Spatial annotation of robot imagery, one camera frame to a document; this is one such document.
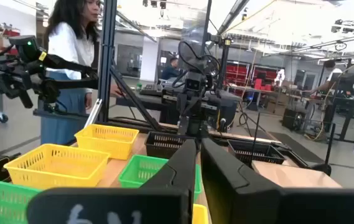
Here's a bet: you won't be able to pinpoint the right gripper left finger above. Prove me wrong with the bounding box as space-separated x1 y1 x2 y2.
27 139 197 224

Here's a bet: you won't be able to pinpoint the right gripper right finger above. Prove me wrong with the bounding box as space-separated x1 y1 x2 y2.
201 138 354 224

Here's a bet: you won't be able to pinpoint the black plastic slotted basket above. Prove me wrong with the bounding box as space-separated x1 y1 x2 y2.
227 139 287 169
144 131 196 160

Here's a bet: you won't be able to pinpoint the yellow plastic slotted basket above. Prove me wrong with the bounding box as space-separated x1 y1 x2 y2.
192 203 210 224
73 123 140 161
3 142 111 191

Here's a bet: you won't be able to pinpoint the person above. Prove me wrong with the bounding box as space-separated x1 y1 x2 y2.
39 0 124 146
318 60 347 94
161 57 180 81

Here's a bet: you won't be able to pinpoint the red storage bin rack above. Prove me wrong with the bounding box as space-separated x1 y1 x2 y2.
226 60 285 94

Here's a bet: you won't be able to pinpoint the black monitor on rig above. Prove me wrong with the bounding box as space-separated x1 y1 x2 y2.
181 0 212 60

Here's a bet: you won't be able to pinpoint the brown cardboard boxes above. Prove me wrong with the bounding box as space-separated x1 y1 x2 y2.
266 93 289 116

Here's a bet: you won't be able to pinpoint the black equipment case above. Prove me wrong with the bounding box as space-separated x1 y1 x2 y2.
282 107 305 131

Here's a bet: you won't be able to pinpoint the black standing desk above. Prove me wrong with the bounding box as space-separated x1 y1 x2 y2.
322 73 354 149

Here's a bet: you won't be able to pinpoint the grey cart leg with caster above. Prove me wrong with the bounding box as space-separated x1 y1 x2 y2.
0 90 9 124

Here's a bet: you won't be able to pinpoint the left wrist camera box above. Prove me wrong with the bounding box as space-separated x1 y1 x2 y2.
184 78 201 91

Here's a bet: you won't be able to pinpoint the black shelf side frame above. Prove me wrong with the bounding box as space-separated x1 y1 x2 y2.
310 123 337 177
250 111 262 164

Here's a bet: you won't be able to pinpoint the black aluminium rig frame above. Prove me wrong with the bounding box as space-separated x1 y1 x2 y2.
83 0 313 170

